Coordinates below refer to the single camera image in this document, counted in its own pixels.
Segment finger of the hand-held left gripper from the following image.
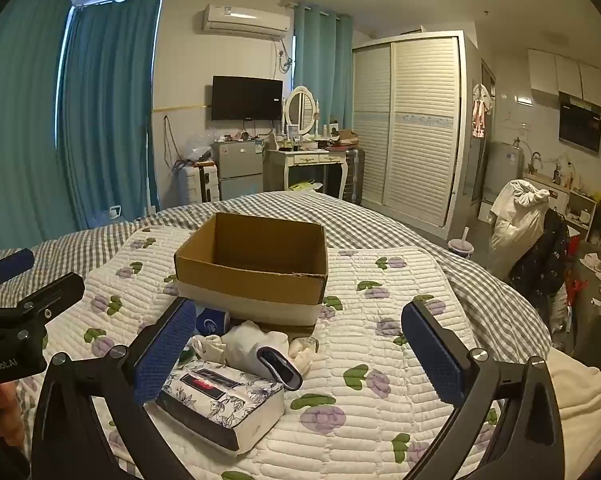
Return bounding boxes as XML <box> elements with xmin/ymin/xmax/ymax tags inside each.
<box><xmin>0</xmin><ymin>249</ymin><xmax>35</xmax><ymax>306</ymax></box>
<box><xmin>0</xmin><ymin>272</ymin><xmax>86</xmax><ymax>337</ymax></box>

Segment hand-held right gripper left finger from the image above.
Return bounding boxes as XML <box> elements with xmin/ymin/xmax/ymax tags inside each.
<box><xmin>30</xmin><ymin>297</ymin><xmax>198</xmax><ymax>480</ymax></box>

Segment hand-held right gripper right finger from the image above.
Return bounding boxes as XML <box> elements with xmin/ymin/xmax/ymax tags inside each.
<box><xmin>401</xmin><ymin>301</ymin><xmax>566</xmax><ymax>480</ymax></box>

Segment small white socks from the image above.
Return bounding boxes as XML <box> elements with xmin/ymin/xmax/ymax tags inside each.
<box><xmin>188</xmin><ymin>334</ymin><xmax>228</xmax><ymax>363</ymax></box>

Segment blue tissue packet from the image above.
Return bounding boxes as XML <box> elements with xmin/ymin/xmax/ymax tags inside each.
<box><xmin>194</xmin><ymin>306</ymin><xmax>231</xmax><ymax>337</ymax></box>

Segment floral print tissue pack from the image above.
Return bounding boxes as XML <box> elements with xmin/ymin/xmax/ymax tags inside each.
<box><xmin>155</xmin><ymin>360</ymin><xmax>286</xmax><ymax>456</ymax></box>

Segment white sock with grey cuff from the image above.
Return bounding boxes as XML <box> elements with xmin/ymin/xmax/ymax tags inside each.
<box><xmin>224</xmin><ymin>321</ymin><xmax>304</xmax><ymax>392</ymax></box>

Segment brown cardboard box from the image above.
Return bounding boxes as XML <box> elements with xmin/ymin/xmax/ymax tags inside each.
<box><xmin>174</xmin><ymin>212</ymin><xmax>329</xmax><ymax>338</ymax></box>

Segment person's left hand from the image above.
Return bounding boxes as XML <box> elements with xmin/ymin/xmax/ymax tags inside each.
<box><xmin>0</xmin><ymin>382</ymin><xmax>28</xmax><ymax>453</ymax></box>

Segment white floral quilted blanket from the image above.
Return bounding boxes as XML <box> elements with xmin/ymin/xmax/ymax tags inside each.
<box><xmin>18</xmin><ymin>227</ymin><xmax>551</xmax><ymax>480</ymax></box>

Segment drink cup with straw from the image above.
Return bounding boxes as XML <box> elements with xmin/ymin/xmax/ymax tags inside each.
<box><xmin>449</xmin><ymin>226</ymin><xmax>475</xmax><ymax>259</ymax></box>

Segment wide teal curtain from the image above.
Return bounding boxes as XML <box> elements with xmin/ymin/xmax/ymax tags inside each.
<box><xmin>0</xmin><ymin>0</ymin><xmax>88</xmax><ymax>256</ymax></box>

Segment dark floral garment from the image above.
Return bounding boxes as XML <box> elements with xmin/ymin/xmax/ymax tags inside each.
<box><xmin>509</xmin><ymin>208</ymin><xmax>571</xmax><ymax>311</ymax></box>

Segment cream fleece blanket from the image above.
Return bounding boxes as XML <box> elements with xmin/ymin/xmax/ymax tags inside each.
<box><xmin>545</xmin><ymin>347</ymin><xmax>601</xmax><ymax>480</ymax></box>

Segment white suitcase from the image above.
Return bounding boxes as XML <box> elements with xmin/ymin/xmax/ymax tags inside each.
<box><xmin>178</xmin><ymin>162</ymin><xmax>220</xmax><ymax>206</ymax></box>

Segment teal window curtain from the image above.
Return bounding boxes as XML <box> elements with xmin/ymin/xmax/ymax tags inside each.
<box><xmin>55</xmin><ymin>0</ymin><xmax>164</xmax><ymax>231</ymax></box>

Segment silver refrigerator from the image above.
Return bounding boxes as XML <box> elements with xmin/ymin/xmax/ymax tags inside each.
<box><xmin>480</xmin><ymin>141</ymin><xmax>525</xmax><ymax>221</ymax></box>

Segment dark suitcase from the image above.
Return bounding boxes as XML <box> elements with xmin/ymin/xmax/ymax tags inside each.
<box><xmin>345</xmin><ymin>148</ymin><xmax>366</xmax><ymax>206</ymax></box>

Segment white kitchen counter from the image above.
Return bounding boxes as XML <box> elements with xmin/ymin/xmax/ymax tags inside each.
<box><xmin>523</xmin><ymin>172</ymin><xmax>598</xmax><ymax>243</ymax></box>

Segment grey mini fridge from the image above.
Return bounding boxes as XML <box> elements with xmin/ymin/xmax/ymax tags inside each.
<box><xmin>211</xmin><ymin>140</ymin><xmax>265</xmax><ymax>202</ymax></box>

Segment clear plastic bag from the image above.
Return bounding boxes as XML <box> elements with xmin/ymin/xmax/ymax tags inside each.
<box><xmin>184</xmin><ymin>132</ymin><xmax>216</xmax><ymax>165</ymax></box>

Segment white slatted wardrobe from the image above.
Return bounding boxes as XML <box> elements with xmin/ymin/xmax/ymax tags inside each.
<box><xmin>351</xmin><ymin>31</ymin><xmax>476</xmax><ymax>241</ymax></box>

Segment white dressing table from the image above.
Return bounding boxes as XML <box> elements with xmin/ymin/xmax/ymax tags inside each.
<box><xmin>263</xmin><ymin>147</ymin><xmax>348</xmax><ymax>201</ymax></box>

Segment hanging pink clothes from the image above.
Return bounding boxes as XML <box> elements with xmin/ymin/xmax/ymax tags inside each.
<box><xmin>471</xmin><ymin>83</ymin><xmax>493</xmax><ymax>138</ymax></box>

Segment black range hood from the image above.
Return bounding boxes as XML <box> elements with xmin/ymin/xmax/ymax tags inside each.
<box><xmin>559</xmin><ymin>92</ymin><xmax>601</xmax><ymax>155</ymax></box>

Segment white oval mirror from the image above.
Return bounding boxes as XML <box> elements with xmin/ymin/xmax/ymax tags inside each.
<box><xmin>284</xmin><ymin>86</ymin><xmax>317</xmax><ymax>137</ymax></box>

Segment narrow teal curtain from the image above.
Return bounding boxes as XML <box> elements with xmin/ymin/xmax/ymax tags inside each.
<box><xmin>293</xmin><ymin>4</ymin><xmax>355</xmax><ymax>136</ymax></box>

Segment white air conditioner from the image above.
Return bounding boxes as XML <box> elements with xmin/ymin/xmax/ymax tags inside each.
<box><xmin>196</xmin><ymin>3</ymin><xmax>292</xmax><ymax>40</ymax></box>

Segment black wall television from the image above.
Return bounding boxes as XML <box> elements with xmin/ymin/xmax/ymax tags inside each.
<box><xmin>211</xmin><ymin>75</ymin><xmax>284</xmax><ymax>122</ymax></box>

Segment white wall cabinets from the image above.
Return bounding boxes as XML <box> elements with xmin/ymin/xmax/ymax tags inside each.
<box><xmin>527</xmin><ymin>48</ymin><xmax>601</xmax><ymax>108</ymax></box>

